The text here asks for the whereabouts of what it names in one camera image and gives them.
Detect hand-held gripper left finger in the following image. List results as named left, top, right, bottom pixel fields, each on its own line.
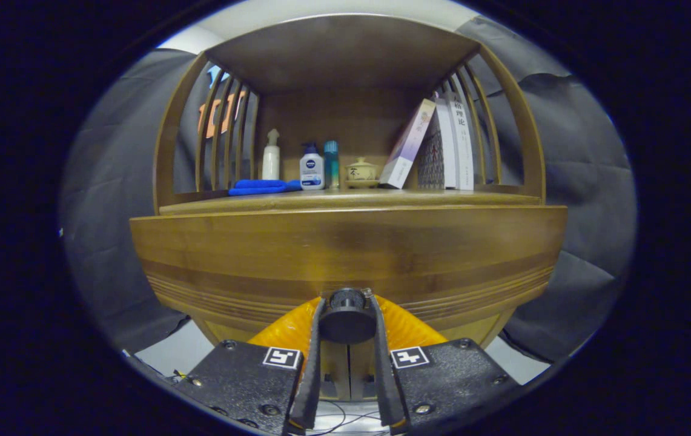
left=173, top=296, right=328, bottom=436

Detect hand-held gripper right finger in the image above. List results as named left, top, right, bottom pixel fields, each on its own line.
left=369, top=294, right=520, bottom=435

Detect black drawer knob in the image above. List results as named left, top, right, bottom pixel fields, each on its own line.
left=319, top=288, right=377, bottom=345

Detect wooden drawer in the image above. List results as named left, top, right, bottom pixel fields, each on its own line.
left=130, top=205, right=569, bottom=331

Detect wooden countertop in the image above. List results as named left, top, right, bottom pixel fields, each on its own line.
left=159, top=188, right=543, bottom=216

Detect wooden cabinet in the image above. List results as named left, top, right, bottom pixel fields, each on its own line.
left=153, top=13, right=547, bottom=400

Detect blue folded cloth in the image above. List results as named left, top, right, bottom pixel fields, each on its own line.
left=228, top=179, right=302, bottom=196

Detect white bottle with blue cap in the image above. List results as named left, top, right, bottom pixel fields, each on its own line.
left=299, top=142, right=325, bottom=191

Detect beige lidded ceramic teacup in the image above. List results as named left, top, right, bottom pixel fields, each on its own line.
left=344, top=157, right=380, bottom=189

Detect teal bottle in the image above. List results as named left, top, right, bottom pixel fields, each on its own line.
left=323, top=140, right=340, bottom=190

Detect white pump bottle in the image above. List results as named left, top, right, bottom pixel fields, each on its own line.
left=262, top=128, right=281, bottom=181

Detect patterned cover book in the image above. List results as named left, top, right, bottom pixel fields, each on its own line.
left=417, top=97, right=458, bottom=190

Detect purple and white book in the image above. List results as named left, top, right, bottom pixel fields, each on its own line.
left=378, top=98, right=437, bottom=190

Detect white book with black characters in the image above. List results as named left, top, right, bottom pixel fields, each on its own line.
left=445, top=91, right=476, bottom=191

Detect black floor cables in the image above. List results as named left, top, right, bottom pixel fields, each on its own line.
left=315, top=400, right=391, bottom=435

